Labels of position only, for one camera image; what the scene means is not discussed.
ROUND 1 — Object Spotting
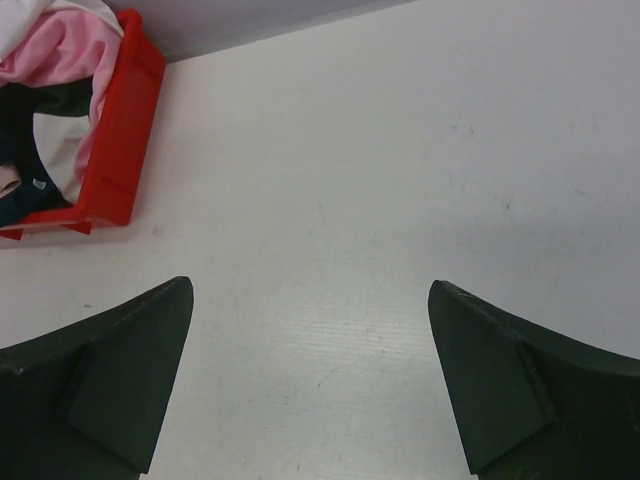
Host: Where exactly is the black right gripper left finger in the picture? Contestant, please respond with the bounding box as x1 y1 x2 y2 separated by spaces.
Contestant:
1 276 193 479

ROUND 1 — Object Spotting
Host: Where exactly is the beige t shirt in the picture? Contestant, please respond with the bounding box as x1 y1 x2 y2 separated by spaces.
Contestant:
0 165 22 198

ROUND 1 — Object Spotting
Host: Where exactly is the dark green t shirt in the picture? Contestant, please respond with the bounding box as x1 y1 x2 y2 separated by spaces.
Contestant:
32 77 93 118

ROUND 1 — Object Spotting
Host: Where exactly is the navy blue t shirt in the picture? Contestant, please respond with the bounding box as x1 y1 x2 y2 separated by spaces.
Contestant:
1 83 71 227

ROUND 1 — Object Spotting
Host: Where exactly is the white t shirt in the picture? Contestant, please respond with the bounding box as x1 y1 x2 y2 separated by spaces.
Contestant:
1 1 124 203

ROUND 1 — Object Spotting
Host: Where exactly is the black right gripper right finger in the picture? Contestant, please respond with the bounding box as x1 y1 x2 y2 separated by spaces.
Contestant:
428 280 639 479

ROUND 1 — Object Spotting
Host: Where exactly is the red plastic bin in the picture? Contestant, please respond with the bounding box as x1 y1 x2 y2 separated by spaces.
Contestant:
1 8 166 240

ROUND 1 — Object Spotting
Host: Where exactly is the pink t shirt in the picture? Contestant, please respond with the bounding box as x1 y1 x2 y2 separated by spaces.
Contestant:
1 9 122 179

